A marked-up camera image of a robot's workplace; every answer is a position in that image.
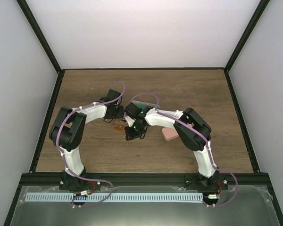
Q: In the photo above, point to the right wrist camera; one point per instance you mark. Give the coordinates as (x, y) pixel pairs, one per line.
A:
(129, 121)

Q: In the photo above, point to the pink glasses case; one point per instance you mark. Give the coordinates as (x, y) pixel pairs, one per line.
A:
(169, 133)

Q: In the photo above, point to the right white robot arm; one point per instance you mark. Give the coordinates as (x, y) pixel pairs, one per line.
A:
(193, 131)

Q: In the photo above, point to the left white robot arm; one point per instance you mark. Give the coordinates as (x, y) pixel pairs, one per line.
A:
(67, 130)

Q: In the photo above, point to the orange sunglasses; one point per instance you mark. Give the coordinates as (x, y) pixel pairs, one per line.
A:
(119, 124)

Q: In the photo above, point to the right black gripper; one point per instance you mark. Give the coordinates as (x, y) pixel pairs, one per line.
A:
(132, 135)

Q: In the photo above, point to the black aluminium frame rail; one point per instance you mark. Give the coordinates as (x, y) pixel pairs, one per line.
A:
(190, 180)

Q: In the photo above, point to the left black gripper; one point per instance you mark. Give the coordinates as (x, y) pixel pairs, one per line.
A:
(120, 116)

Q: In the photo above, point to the grey glasses case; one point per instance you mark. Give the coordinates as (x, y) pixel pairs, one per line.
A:
(142, 105)

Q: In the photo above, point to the blue slotted cable duct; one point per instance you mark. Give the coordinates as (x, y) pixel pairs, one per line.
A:
(116, 197)

